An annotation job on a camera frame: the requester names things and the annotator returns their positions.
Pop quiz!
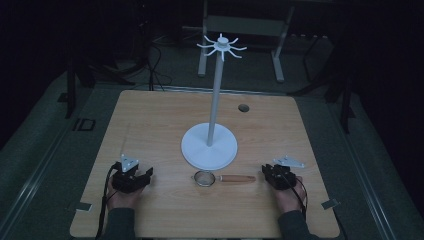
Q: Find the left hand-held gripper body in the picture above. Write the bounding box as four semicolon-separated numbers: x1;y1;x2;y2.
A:
111;153;151;194

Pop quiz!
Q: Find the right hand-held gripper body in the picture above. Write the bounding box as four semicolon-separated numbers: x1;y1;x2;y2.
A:
270;155;306;192

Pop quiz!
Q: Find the strainer with wooden handle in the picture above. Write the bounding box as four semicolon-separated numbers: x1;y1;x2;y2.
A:
191;170;257;188

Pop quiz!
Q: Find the white hook rack stand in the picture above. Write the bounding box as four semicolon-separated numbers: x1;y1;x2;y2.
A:
180;32;249;172

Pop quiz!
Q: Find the person's left hand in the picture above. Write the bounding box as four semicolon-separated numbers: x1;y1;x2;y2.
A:
106;185;146;212

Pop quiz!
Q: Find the person's right hand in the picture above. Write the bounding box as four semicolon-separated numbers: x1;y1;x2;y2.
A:
273;175;307;215

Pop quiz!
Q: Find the grey tape strip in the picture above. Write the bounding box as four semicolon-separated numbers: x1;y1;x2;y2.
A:
320;198;341;211
75;201;94;213

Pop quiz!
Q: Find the black floor stand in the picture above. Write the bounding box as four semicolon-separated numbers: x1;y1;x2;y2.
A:
57;58;98;120
323;74;357;135

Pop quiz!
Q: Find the right hand-held gripper black cable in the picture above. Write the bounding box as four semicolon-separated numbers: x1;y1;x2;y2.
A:
282;165;309;215

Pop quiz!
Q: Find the hand-held gripper black cable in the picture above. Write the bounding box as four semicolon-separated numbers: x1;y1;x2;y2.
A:
95;164;120;240
282;165;309;215

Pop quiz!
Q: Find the left hand-held gripper black cable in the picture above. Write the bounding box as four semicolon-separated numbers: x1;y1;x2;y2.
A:
95;164;120;240

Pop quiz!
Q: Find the black floor cable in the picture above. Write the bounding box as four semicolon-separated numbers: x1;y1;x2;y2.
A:
145;41;174;92

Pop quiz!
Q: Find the grey metal frame stand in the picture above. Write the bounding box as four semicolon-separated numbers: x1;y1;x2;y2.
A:
197;0;296;84

